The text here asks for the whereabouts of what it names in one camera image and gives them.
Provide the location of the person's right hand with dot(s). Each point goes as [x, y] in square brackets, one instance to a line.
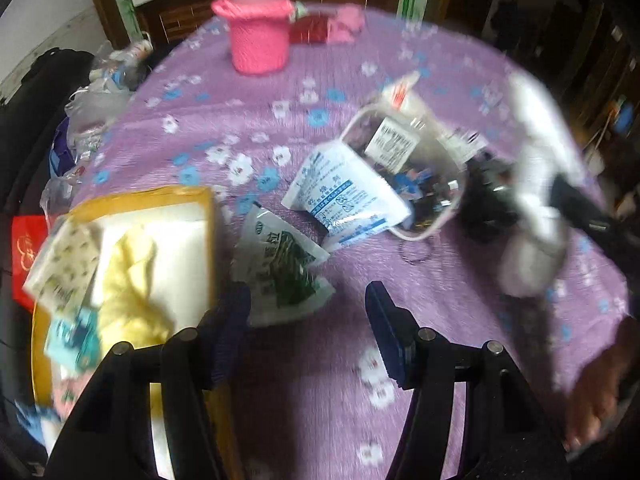
[597, 395]

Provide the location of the white packet with blue print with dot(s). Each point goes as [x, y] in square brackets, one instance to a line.
[345, 195]

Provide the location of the clear pouch of small items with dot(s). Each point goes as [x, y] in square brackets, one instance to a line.
[420, 170]

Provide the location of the wooden headboard shelf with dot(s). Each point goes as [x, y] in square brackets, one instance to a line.
[190, 7]

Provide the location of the teal packet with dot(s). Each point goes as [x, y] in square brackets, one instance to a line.
[75, 336]

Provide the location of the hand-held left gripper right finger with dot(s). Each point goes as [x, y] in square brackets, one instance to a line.
[387, 335]

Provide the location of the yellow towel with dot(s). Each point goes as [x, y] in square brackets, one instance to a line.
[135, 282]

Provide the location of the cream patterned cloth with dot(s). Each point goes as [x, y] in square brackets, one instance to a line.
[60, 260]

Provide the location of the red bag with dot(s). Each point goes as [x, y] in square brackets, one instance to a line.
[25, 257]

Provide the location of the pink cloth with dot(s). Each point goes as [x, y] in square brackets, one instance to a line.
[347, 22]

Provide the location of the green and white packet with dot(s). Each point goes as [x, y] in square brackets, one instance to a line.
[285, 270]

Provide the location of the crumpled clear plastic bag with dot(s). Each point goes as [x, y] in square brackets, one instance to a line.
[95, 106]

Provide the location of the yellow cardboard box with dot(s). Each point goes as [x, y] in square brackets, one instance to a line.
[200, 201]

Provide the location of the white cloth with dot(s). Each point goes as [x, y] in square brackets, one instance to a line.
[540, 160]

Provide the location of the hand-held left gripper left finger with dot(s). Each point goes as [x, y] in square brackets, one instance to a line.
[232, 332]

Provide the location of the black bag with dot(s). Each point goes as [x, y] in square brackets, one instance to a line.
[35, 92]

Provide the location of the dark red pouch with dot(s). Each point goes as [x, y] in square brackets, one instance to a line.
[310, 30]

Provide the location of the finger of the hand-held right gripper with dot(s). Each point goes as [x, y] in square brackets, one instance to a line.
[582, 210]

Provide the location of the purple floral blanket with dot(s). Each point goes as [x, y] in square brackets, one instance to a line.
[310, 120]

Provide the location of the pink knit covered bottle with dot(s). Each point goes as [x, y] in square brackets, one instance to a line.
[257, 27]

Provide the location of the white packet with red print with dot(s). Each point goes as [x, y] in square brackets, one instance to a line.
[406, 96]

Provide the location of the black pouch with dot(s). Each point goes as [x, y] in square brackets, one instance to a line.
[487, 202]

